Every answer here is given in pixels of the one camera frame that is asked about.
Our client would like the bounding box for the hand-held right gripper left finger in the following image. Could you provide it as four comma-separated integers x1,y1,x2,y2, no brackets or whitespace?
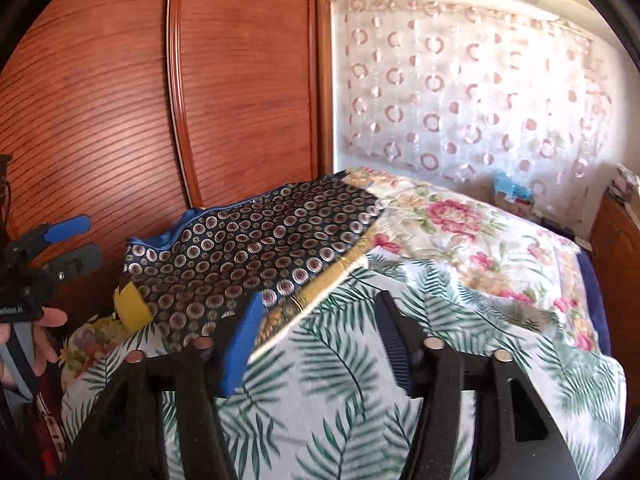
60,292,266,480

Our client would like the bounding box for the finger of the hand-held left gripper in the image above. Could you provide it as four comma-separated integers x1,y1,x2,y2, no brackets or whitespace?
37,242,103,281
10,215,92,261

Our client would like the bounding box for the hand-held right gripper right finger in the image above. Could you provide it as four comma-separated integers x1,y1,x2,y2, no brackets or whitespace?
375,290,583,480

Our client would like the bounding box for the dark circle-print garment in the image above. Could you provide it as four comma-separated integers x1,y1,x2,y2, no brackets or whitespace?
114,177,386,353

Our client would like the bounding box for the person's left hand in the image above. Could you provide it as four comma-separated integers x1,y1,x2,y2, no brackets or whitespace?
0,307,68,386

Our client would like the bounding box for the bed with floral sheets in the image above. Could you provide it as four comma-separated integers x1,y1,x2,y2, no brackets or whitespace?
62,167,628,480

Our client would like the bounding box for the wooden slatted wardrobe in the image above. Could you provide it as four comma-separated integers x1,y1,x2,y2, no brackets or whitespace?
0,0,336,321

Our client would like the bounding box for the dark red striped cloth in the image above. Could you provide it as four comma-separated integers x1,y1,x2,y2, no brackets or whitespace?
27,385,66,471

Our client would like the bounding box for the small cardboard box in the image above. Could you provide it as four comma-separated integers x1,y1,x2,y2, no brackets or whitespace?
492,187,536,218

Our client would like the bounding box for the wooden side cabinet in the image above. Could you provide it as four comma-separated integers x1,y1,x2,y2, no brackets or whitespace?
590,190,640,271

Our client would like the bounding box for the sheer circle-print curtain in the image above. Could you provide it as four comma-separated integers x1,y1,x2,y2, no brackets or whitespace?
330,0,613,191

